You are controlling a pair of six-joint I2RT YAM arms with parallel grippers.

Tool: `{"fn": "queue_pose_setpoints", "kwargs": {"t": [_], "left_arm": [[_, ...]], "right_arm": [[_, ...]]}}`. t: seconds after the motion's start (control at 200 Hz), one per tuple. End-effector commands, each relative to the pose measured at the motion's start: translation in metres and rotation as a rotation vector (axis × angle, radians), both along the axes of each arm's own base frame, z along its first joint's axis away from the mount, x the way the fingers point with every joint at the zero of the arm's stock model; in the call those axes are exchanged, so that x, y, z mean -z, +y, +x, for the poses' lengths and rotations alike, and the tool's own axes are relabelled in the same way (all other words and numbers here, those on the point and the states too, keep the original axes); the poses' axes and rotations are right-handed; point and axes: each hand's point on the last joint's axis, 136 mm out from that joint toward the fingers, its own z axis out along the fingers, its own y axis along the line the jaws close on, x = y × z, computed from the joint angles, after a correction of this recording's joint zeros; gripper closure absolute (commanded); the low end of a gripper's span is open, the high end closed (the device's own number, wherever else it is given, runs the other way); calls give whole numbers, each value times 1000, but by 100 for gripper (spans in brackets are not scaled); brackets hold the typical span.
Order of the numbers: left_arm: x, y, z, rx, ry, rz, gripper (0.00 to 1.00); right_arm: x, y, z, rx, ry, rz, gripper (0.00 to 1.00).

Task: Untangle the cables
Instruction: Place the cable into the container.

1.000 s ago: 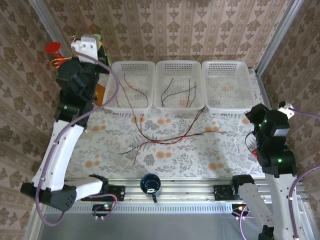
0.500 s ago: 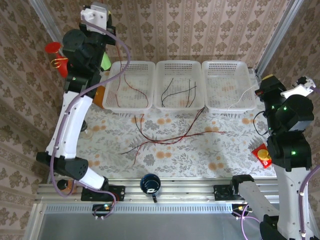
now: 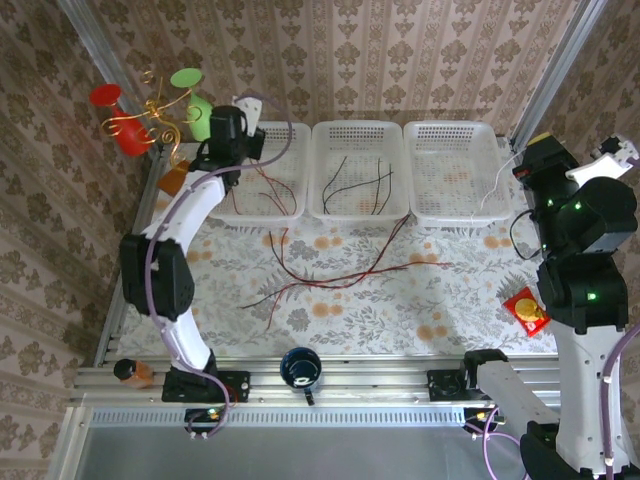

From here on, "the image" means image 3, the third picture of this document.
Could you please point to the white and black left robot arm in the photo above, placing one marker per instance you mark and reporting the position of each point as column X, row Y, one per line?
column 200, row 205

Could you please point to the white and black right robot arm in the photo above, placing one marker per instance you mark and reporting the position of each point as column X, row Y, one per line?
column 585, row 375

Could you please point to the white perforated plastic basket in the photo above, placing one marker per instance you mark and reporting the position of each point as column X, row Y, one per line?
column 280, row 150
column 357, row 145
column 450, row 165

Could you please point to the green plastic wine glass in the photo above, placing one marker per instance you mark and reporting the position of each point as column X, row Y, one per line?
column 197, row 122

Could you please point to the red plastic wine glass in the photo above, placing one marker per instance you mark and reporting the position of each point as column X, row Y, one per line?
column 127, row 135

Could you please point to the red snack packet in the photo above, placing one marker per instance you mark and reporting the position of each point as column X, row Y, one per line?
column 525, row 310

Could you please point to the floral table cloth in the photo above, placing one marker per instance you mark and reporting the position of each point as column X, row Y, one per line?
column 350, row 335

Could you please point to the dark blue mug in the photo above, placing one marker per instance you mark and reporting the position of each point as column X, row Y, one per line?
column 300, row 367

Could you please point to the small black circuit board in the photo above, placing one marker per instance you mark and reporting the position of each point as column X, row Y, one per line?
column 480, row 417
column 205, row 417

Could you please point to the orange bottle with black cap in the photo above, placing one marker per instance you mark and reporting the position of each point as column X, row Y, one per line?
column 137, row 373

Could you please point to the grey metal panel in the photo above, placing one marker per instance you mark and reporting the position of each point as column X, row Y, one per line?
column 325, row 455

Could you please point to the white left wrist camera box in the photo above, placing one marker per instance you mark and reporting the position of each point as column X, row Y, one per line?
column 249, row 112

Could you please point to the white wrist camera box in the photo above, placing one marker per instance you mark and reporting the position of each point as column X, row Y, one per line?
column 249, row 112
column 620, row 152

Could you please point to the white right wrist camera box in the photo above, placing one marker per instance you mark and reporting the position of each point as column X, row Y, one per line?
column 620, row 152

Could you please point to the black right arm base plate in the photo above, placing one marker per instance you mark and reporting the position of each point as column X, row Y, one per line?
column 442, row 385

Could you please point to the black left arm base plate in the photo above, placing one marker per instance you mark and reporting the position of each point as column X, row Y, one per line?
column 237, row 385

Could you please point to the aluminium extrusion frame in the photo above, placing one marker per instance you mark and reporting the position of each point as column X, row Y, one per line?
column 360, row 387

